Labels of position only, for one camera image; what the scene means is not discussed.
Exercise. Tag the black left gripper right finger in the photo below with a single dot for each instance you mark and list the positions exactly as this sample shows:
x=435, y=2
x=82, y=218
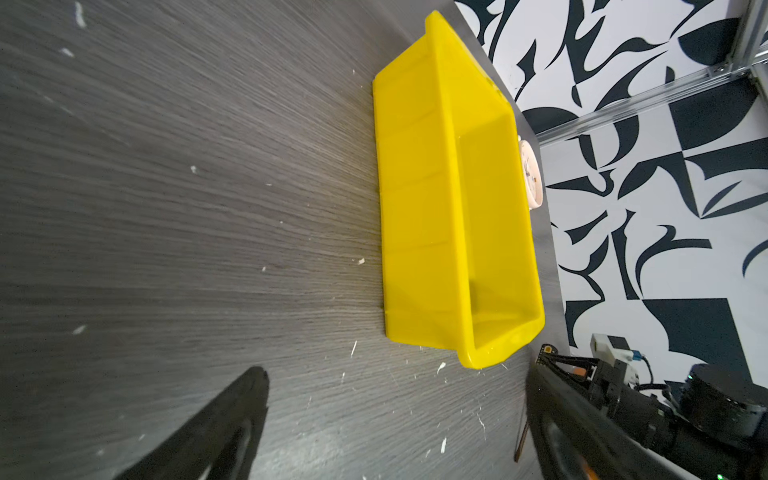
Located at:
x=572, y=438

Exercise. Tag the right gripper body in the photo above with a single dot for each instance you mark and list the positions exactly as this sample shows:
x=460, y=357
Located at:
x=607, y=379

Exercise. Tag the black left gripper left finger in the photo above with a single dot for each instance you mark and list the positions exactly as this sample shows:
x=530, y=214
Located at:
x=219, y=442

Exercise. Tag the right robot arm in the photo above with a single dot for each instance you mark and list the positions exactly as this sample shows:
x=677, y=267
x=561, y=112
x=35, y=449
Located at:
x=715, y=427

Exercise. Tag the yellow plastic bin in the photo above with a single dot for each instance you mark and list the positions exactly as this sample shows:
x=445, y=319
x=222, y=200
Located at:
x=458, y=256

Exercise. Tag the pink alarm clock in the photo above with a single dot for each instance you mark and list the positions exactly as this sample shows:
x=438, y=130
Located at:
x=532, y=175

